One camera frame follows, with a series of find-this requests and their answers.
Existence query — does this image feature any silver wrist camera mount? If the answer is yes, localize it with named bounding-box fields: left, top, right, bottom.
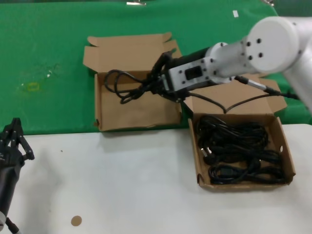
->
left=168, top=58, right=215, bottom=95

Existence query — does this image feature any brown cardboard mailer box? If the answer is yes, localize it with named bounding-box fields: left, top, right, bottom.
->
left=181, top=73, right=296, bottom=193
left=82, top=32, right=183, bottom=133

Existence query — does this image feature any black power cable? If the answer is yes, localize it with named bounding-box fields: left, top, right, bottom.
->
left=104, top=69, right=161, bottom=105
left=196, top=116, right=270, bottom=159
left=208, top=146, right=288, bottom=185

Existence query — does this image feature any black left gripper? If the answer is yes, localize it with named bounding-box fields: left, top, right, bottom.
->
left=0, top=117, right=35, bottom=169

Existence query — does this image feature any grey arm cable with connector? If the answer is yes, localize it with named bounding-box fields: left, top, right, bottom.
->
left=187, top=76, right=299, bottom=114

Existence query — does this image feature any green table cloth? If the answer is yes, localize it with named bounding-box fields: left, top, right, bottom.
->
left=0, top=0, right=312, bottom=136

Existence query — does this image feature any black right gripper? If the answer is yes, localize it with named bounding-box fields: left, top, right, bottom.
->
left=150, top=48, right=210, bottom=104

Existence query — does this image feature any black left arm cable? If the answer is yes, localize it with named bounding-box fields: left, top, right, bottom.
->
left=4, top=216, right=21, bottom=234

